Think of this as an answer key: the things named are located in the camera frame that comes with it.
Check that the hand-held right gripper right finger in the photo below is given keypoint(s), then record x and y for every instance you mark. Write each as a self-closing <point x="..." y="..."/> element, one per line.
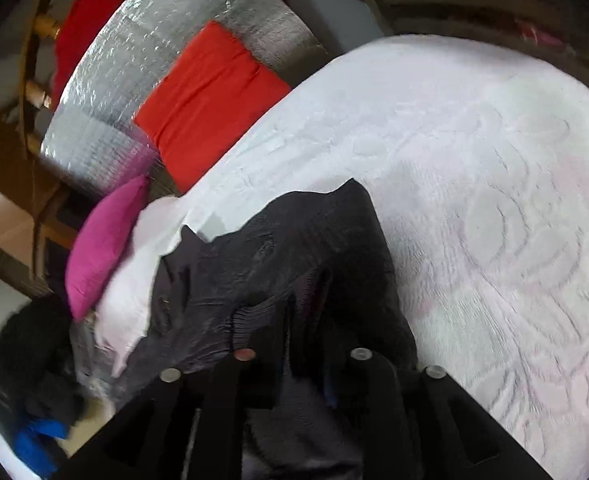
<point x="374" y="410"/>

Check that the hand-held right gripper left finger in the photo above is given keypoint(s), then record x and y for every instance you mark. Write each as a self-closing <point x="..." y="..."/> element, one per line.
<point x="224" y="410"/>

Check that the dark grey knitted garment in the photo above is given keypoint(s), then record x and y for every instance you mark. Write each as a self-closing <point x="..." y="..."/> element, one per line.
<point x="284" y="250"/>

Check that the pile of dark clothes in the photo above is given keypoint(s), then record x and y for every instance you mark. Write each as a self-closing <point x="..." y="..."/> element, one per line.
<point x="29" y="350"/>

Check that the bright blue cloth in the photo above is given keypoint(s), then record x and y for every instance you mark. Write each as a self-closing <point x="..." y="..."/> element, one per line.
<point x="37" y="445"/>

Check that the magenta cushion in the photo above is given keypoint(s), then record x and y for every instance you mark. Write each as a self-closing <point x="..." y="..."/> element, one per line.
<point x="104" y="250"/>

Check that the white textured bedspread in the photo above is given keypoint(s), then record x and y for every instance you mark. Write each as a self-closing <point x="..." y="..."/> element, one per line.
<point x="474" y="185"/>

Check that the red cloth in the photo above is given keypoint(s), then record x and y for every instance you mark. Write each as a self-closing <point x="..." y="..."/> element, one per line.
<point x="209" y="100"/>
<point x="94" y="10"/>

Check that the silver foil mat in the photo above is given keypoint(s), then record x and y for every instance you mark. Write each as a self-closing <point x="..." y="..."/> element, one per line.
<point x="174" y="10"/>

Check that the wooden chair frame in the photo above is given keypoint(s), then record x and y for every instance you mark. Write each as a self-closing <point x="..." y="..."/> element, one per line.
<point x="48" y="26"/>

